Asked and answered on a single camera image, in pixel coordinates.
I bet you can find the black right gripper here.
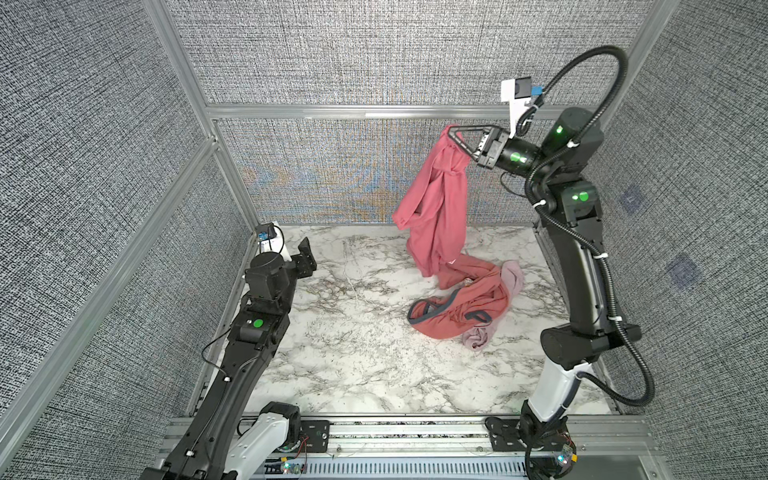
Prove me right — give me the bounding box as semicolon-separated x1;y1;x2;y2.
452;127;560;191

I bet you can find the dark pink shirt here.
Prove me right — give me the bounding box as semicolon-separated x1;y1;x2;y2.
392;129;471;277

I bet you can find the rose shirt with grey collar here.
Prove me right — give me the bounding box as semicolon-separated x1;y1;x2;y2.
407;254;504;340

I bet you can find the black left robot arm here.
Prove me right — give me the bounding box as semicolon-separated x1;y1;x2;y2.
141;238;317;479

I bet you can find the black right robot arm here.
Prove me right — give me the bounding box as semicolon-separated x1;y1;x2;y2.
448;107;655;450

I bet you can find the light pink ribbed cloth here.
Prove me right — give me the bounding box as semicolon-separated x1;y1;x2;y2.
461;260;525;352

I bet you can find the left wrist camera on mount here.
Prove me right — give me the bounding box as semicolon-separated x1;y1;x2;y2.
255;222;289;258

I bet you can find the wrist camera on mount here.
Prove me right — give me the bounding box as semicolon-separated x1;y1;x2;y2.
255;222;289;258
500;76;542;137

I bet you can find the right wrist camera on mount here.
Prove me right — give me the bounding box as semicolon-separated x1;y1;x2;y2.
500;76;542;137

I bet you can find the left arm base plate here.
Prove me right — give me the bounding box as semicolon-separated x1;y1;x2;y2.
272;420;331;457

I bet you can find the aluminium front rail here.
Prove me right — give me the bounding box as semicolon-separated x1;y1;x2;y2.
152;413;673;480

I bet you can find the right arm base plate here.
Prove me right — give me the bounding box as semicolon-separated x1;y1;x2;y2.
483;415;576;453

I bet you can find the black corrugated cable conduit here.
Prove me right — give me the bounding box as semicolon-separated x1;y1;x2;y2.
515;45;656;408

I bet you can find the aluminium enclosure frame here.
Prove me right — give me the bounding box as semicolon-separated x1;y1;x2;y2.
0;0;682;457

